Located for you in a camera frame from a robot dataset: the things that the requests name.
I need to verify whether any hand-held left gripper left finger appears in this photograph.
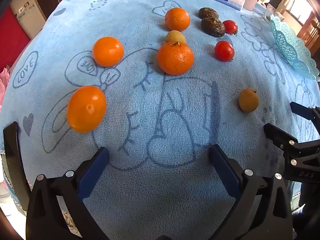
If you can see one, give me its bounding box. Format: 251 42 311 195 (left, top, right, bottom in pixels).
26 147 110 240

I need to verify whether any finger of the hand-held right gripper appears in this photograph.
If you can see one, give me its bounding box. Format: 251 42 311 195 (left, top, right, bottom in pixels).
290 101 320 128
263 122 320 155

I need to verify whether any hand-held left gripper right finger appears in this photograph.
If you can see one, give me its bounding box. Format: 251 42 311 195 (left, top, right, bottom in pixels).
209 144 293 240

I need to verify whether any tan longan fruit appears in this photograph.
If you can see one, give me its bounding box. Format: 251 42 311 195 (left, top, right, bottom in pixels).
238 88 260 113
166 30 187 44

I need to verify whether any orange tangerine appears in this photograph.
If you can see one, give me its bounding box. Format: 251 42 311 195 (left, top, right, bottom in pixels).
67 85 107 134
164 8 191 32
156 41 195 76
92 36 125 68

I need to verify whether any light blue plastic basket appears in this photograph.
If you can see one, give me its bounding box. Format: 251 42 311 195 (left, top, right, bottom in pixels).
270 14 320 82

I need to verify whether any red cherry tomato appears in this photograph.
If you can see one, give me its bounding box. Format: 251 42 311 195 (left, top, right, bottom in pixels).
222 20 238 35
214 41 235 62

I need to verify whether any dark brown water chestnut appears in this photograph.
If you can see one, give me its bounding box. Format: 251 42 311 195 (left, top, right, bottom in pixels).
199 7 219 19
201 17 226 38

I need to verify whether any blue printed blanket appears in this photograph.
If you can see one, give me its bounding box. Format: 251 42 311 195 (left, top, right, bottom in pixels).
0 0 320 240

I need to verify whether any wooden chair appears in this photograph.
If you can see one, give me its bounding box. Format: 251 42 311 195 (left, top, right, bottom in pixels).
297 12 320 55

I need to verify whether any black chair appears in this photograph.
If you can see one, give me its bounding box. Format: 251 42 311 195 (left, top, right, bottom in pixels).
3 121 32 212

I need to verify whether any clear glass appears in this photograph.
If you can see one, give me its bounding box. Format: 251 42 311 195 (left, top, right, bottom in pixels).
264 4 284 22

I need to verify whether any pink cloth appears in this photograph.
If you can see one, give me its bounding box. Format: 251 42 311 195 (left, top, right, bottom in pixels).
0 67 10 113

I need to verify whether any beige refrigerator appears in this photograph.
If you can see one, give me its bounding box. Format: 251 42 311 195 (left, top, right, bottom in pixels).
10 0 47 42

